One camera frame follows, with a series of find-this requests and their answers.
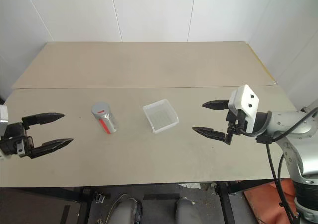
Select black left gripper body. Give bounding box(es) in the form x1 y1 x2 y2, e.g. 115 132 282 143
0 121 34 158

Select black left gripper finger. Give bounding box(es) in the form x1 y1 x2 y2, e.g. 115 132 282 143
21 112 66 131
29 138 74 160

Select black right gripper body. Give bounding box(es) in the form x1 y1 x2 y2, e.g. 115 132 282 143
225 109 249 136

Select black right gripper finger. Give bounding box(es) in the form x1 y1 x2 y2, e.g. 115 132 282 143
201 99 231 111
192 126 234 146

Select clear square plastic container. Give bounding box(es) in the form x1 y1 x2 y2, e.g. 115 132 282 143
142 98 180 135

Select silver can with red label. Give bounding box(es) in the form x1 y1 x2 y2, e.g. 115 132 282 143
91 101 120 135

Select small white paper scrap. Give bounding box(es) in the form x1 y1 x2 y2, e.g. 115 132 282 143
178 182 201 189

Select small metal clamp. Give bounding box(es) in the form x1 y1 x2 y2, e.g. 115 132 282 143
95 192 112 203

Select orange floor mat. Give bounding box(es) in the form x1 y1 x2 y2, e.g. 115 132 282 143
242 178 299 221

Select grey rounded robot leg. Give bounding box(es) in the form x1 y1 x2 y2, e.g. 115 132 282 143
175 196 201 224
110 194 144 224

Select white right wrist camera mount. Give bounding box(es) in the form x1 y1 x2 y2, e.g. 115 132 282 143
228 84 260 133

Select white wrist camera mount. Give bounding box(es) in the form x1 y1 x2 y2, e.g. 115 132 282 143
228 84 260 133
0 104 9 124

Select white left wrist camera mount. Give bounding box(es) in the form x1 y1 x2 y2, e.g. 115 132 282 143
0 104 9 124

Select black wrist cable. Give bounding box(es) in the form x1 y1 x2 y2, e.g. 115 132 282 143
238 108 318 138

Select black hanging cable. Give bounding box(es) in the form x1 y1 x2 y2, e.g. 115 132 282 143
265 142 300 224

